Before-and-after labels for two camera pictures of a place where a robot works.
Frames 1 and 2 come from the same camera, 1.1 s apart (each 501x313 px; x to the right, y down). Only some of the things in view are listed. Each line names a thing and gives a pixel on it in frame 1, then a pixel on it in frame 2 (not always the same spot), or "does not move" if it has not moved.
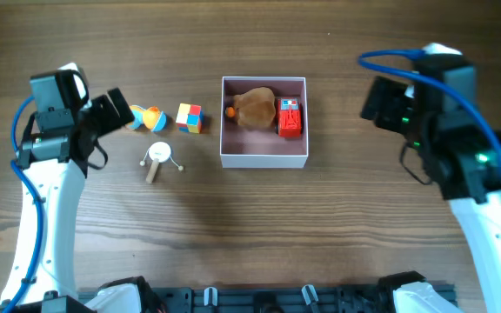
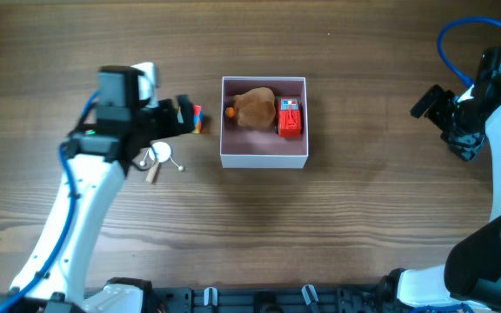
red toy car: x=290 y=118 does not move
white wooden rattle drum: x=159 y=152 does not move
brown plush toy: x=256 y=109 does not move
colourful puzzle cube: x=190 y=117 does not move
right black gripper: x=392 y=93 to x=466 y=146
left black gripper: x=112 y=122 to x=168 y=109
